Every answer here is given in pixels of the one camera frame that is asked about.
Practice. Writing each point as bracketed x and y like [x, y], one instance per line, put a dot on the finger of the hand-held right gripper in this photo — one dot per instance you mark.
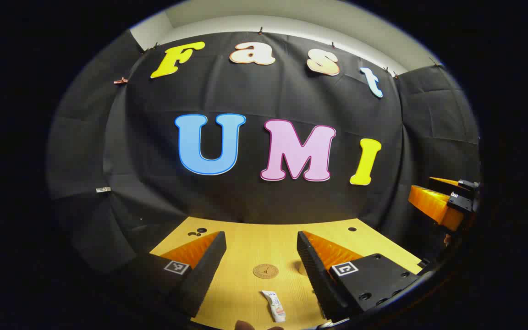
[431, 204]
[442, 182]

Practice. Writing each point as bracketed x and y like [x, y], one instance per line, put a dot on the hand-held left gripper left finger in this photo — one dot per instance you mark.
[209, 261]

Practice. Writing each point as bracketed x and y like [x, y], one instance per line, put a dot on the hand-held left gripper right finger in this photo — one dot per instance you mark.
[312, 266]

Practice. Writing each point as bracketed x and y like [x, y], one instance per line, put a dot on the round brown coaster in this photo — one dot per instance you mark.
[265, 271]

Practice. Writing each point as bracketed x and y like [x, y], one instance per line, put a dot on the white toothpaste tube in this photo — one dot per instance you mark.
[274, 306]

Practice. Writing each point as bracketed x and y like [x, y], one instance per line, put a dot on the wooden desktop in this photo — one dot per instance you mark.
[255, 247]

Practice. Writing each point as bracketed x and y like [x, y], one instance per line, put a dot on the white clip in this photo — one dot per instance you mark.
[103, 189]

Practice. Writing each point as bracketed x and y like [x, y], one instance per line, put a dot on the copper clip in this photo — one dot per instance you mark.
[120, 81]

